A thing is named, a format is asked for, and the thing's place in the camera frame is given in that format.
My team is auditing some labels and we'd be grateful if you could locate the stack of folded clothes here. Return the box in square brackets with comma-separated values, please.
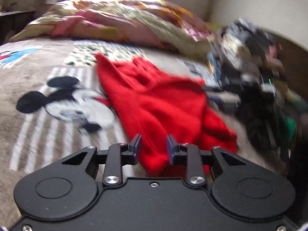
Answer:
[207, 19, 289, 90]

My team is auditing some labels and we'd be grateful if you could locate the dark side table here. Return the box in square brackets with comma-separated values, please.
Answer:
[1, 9, 36, 45]

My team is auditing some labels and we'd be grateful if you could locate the black gloved right hand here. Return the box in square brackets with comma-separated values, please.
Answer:
[236, 94, 296, 152]

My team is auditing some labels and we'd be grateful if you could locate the floral quilted comforter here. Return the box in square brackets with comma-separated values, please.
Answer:
[10, 0, 212, 60]

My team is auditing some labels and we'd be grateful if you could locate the red knit sweater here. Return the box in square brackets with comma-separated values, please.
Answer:
[96, 53, 237, 177]

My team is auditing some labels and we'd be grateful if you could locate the Mickey Mouse fleece blanket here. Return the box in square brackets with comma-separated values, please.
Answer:
[0, 37, 265, 226]

